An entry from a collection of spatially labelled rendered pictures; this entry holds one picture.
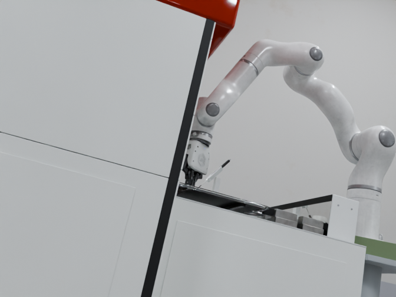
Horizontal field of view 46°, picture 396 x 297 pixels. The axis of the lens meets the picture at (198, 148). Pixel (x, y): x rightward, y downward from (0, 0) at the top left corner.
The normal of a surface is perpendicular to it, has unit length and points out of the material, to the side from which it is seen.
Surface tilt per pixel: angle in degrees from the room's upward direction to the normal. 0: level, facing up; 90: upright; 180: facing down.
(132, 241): 90
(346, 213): 90
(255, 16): 90
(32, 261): 90
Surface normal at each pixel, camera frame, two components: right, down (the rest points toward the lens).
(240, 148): 0.14, -0.25
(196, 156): 0.76, -0.04
